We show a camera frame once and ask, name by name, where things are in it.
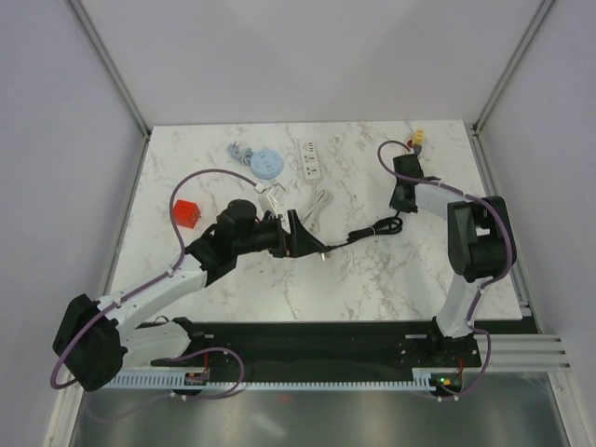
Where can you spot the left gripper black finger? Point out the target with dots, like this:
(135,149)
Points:
(299,242)
(290,222)

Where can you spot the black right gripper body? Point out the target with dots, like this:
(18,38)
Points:
(395,202)

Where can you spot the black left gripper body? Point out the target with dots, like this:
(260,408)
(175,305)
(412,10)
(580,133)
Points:
(267,237)

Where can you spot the black plug with cable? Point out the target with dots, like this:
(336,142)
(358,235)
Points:
(387,226)

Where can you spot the red socket cube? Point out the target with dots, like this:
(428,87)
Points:
(185,213)

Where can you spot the white power strip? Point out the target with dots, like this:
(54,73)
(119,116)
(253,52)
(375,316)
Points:
(310,163)

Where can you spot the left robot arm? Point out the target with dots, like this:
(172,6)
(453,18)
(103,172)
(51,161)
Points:
(90,341)

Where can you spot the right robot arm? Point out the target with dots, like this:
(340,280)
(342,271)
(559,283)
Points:
(480,246)

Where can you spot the yellow plug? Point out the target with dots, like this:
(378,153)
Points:
(419,136)

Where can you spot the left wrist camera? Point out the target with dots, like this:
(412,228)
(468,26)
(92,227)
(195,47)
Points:
(271,198)

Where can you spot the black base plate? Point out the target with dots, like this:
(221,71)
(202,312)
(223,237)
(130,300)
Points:
(334,350)

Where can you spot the aluminium front rail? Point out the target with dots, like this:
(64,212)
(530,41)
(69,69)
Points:
(515,350)

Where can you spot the white slotted cable duct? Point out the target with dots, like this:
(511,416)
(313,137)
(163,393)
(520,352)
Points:
(191,379)

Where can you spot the right aluminium frame post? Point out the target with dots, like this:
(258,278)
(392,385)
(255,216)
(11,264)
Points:
(522,48)

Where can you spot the aluminium frame post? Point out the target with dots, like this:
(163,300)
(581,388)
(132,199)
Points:
(522,48)
(90,31)

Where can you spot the left aluminium frame post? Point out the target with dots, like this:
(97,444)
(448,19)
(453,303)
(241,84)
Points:
(90,31)

